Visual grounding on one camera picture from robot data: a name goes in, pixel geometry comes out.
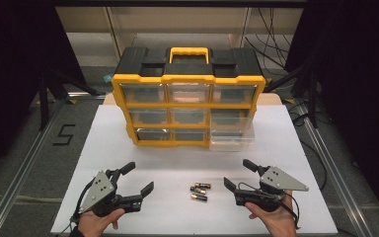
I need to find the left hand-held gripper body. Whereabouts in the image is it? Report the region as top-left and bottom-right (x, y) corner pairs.
(78, 170), (143, 218)

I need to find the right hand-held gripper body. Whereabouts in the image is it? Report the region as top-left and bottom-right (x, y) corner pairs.
(234, 165), (310, 212)

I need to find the large clear plastic drawer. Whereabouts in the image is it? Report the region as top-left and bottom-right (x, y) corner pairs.
(209, 108), (256, 153)

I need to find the person's left hand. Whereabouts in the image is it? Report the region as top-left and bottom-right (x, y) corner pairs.
(77, 207), (126, 237)

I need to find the person's right hand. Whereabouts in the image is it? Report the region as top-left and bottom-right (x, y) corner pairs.
(244, 189), (299, 237)

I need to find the white table cover board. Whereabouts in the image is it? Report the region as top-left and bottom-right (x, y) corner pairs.
(49, 104), (340, 235)

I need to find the set of small clear drawers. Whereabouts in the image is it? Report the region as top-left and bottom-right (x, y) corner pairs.
(119, 82), (258, 142)

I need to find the black metal stand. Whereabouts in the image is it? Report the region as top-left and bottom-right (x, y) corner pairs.
(38, 67), (102, 132)
(265, 63), (320, 129)

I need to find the yellow and black organizer cabinet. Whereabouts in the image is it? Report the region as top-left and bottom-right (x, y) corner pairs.
(111, 46), (266, 148)

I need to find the black curtain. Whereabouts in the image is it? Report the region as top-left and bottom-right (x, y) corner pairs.
(0, 0), (87, 186)
(284, 0), (379, 228)

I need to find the beige shelf unit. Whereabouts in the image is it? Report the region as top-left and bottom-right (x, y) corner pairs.
(54, 6), (305, 68)

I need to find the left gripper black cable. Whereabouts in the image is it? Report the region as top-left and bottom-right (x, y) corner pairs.
(56, 179), (97, 237)

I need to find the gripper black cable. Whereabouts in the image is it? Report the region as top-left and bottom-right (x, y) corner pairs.
(237, 182), (301, 230)
(56, 179), (97, 237)

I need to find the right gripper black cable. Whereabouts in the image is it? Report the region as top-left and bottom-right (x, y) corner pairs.
(237, 182), (301, 230)

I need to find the black floor cable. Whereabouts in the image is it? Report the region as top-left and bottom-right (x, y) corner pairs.
(287, 102), (329, 192)

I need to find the aluminium floor rail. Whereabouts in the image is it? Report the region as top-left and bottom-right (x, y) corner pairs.
(0, 98), (67, 237)
(297, 102), (374, 237)

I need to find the yellow carry handle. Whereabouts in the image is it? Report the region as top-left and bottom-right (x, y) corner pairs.
(168, 46), (210, 65)

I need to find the bundle of black background cables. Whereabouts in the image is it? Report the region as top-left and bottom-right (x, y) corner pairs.
(245, 7), (299, 70)

